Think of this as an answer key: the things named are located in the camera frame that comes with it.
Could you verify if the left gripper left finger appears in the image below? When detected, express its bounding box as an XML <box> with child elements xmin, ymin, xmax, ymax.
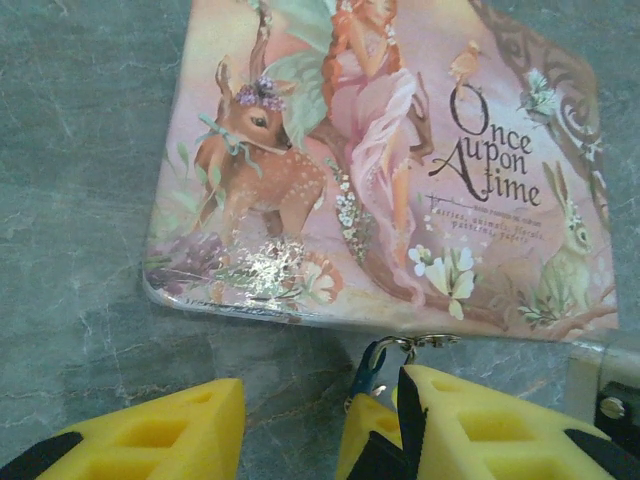
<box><xmin>0</xmin><ymin>378</ymin><xmax>247</xmax><ymax>480</ymax></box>

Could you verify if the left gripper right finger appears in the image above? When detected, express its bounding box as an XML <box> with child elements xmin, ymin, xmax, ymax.
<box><xmin>397</xmin><ymin>363</ymin><xmax>640</xmax><ymax>480</ymax></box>

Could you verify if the small blue padlock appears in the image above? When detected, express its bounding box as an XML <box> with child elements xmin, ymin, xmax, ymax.
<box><xmin>344</xmin><ymin>337</ymin><xmax>419</xmax><ymax>416</ymax></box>

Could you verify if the metal box hasp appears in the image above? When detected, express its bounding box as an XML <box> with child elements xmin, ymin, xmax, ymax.
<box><xmin>412</xmin><ymin>332</ymin><xmax>462</xmax><ymax>350</ymax></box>

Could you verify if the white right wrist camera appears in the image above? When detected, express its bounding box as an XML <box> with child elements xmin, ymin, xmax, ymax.
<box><xmin>568</xmin><ymin>339</ymin><xmax>640</xmax><ymax>401</ymax></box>

